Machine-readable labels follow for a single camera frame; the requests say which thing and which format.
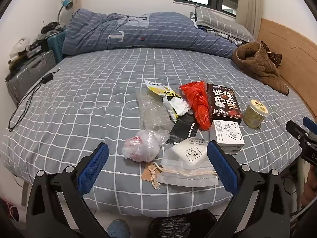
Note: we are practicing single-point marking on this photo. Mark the grey suitcase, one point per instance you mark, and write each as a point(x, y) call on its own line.
point(32, 72)

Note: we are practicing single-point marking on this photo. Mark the dark clutter pile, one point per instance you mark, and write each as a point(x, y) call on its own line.
point(52, 27)

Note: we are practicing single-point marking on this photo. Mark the person's right forearm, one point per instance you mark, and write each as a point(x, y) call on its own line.
point(309, 186)

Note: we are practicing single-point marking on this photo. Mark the grey checked pillow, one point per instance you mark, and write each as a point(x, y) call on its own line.
point(223, 22)

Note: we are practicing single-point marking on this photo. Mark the yellow snack packet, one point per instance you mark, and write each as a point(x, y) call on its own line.
point(158, 88)

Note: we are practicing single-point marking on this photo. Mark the white wrapper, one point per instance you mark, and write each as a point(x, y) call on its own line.
point(177, 105)

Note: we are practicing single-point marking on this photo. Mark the green cup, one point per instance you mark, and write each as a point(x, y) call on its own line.
point(255, 115)

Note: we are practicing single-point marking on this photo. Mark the black-lined waste bin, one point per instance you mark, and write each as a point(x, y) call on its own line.
point(178, 225)

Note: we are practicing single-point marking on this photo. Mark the teal suitcase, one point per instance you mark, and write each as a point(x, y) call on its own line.
point(57, 44)

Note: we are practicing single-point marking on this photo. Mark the translucent plastic bag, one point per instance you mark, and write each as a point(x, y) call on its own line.
point(141, 146)

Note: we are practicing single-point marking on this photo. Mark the brown padded jacket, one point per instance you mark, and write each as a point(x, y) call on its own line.
point(257, 64)

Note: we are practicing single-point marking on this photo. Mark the clear bubble wrap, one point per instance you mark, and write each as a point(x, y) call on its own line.
point(151, 111)

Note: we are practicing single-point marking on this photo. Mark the blue desk lamp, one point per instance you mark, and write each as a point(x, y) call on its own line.
point(66, 4)

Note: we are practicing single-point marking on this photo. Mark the blue striped quilt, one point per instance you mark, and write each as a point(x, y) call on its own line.
point(148, 34)

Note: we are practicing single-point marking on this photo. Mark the bed with grey checked sheet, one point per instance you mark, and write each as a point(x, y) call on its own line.
point(86, 104)

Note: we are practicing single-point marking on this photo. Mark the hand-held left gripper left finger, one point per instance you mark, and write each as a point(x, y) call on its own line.
point(95, 166)

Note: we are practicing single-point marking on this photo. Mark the white earphone box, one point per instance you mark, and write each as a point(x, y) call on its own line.
point(226, 138)

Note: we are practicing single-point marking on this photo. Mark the black packet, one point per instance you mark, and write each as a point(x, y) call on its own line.
point(184, 129)

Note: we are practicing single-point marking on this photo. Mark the brown cookie box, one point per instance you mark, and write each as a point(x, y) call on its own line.
point(223, 99)

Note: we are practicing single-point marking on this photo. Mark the white plastic device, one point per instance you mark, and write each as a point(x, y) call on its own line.
point(21, 44)

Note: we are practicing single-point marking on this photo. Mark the dark patterned cloth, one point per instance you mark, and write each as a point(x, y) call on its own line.
point(273, 57)

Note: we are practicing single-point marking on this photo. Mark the dark striped cloth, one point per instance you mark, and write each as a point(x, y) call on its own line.
point(232, 39)

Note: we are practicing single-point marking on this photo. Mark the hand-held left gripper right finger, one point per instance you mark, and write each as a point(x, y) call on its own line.
point(221, 168)

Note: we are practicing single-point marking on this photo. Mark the blue fuzzy slipper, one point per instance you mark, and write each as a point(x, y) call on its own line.
point(118, 229)

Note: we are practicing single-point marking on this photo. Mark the wooden headboard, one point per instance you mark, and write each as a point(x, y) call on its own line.
point(297, 54)

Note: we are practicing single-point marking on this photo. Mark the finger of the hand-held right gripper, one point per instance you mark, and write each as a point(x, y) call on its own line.
point(308, 122)
point(294, 129)

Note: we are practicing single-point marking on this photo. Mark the red plastic bag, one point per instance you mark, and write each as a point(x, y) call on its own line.
point(198, 104)

